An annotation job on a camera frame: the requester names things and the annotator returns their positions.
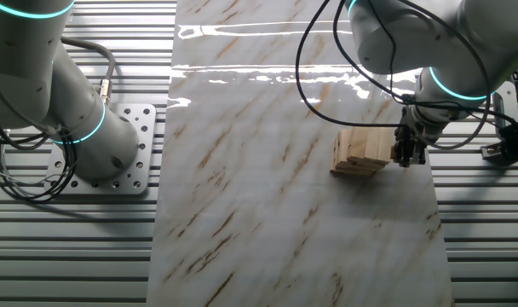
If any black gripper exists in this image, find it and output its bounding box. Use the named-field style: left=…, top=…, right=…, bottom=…
left=390, top=106, right=435, bottom=169

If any grey clamp device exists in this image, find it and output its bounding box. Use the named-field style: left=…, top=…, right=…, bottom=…
left=480, top=121, right=518, bottom=163

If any white marble pattern mat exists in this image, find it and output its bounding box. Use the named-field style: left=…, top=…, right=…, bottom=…
left=146, top=0, right=456, bottom=307

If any grey looped cable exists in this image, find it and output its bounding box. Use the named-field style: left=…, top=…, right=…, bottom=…
left=394, top=0, right=493, bottom=151

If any silver depth camera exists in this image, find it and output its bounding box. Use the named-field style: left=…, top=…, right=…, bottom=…
left=492, top=80, right=518, bottom=129

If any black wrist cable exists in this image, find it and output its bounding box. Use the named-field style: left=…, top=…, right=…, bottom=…
left=294, top=0, right=407, bottom=129
left=331, top=0, right=416, bottom=106

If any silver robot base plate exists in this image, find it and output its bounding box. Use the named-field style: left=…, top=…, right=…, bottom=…
left=43, top=103, right=157, bottom=196

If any grey cable with metal connector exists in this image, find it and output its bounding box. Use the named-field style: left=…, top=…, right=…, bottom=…
left=60, top=36, right=117, bottom=107

